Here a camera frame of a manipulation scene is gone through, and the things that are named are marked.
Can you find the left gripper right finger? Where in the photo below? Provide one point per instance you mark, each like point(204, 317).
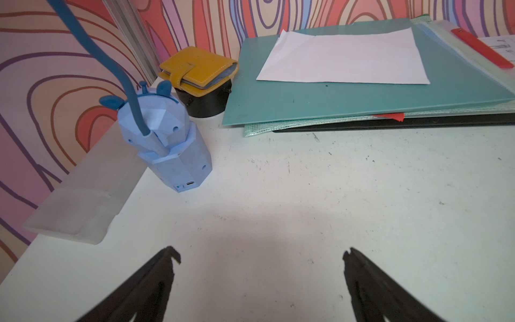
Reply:
point(375, 296)

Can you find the green folder stack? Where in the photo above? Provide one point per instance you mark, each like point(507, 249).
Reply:
point(460, 80)

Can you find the white paper sheet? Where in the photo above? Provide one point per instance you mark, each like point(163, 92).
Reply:
point(390, 58)

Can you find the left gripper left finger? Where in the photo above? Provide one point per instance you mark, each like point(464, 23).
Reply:
point(144, 295)

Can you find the printed paper sheet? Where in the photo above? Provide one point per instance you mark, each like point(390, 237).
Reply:
point(504, 45)

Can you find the aluminium frame post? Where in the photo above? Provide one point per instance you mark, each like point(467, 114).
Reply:
point(130, 24)

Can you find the translucent white box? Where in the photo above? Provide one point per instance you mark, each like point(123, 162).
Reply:
point(83, 206)

